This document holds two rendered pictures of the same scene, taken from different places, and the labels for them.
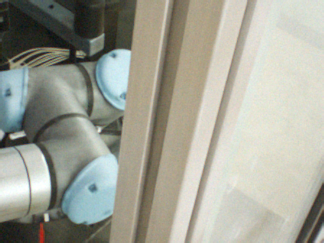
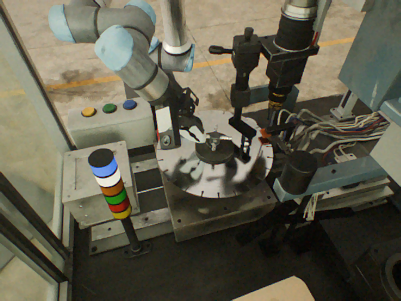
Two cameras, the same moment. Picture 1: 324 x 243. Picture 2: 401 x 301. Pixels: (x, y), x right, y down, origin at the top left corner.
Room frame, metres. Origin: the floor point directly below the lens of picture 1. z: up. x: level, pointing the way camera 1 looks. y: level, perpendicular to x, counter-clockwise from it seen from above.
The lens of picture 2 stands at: (1.07, -0.21, 1.55)
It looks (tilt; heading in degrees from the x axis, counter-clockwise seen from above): 47 degrees down; 131
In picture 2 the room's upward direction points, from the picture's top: straight up
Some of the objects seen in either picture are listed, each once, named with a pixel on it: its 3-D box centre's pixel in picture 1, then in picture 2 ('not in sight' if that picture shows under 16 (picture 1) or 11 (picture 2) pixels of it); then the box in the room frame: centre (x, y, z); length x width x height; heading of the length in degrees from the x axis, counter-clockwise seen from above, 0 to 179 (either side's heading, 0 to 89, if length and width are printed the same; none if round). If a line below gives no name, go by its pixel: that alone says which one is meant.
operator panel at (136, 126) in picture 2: not in sight; (114, 126); (0.33, 0.15, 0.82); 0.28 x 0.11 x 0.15; 58
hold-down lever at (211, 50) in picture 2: not in sight; (227, 54); (0.72, 0.28, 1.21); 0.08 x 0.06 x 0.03; 58
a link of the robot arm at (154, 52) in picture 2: not in sight; (148, 55); (0.17, 0.47, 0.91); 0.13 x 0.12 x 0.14; 36
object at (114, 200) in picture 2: not in sight; (114, 191); (0.72, -0.08, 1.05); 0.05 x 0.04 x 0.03; 148
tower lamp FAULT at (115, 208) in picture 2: not in sight; (117, 199); (0.72, -0.08, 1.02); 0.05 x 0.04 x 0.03; 148
